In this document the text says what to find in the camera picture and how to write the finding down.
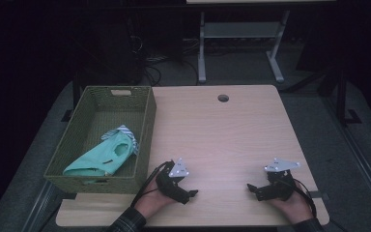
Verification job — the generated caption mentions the dark metal stand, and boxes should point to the dark metal stand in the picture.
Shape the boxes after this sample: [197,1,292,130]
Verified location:
[283,61,363,128]

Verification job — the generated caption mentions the grey metal table frame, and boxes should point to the grey metal table frame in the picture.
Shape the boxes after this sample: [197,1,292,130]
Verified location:
[196,9,292,85]

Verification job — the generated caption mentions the bundle of floor cables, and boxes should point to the bundle of floor cables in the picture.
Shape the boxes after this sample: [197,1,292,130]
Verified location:
[141,54,200,87]

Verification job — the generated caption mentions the grey tape strip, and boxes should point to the grey tape strip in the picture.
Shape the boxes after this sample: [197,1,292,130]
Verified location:
[305,190,330,201]

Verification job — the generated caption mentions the green woven basket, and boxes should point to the green woven basket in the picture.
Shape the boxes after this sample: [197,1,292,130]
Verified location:
[43,85,157,195]

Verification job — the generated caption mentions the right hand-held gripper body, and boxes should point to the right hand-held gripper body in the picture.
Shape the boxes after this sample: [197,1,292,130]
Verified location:
[263,158,302,201]

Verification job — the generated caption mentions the mint green pet garment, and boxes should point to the mint green pet garment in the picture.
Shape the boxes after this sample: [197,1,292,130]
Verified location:
[62,125,140,178]

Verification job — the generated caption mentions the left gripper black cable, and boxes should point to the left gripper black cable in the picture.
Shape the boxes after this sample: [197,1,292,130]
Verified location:
[129,159,172,209]

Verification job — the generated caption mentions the person's left hand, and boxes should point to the person's left hand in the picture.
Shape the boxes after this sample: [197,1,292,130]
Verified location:
[134,178,179,220]

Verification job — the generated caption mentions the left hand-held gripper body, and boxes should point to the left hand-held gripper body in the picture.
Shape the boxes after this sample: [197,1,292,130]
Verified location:
[155,158,191,198]

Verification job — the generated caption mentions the person's right hand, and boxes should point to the person's right hand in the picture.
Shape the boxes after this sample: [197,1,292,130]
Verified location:
[266,184,314,225]

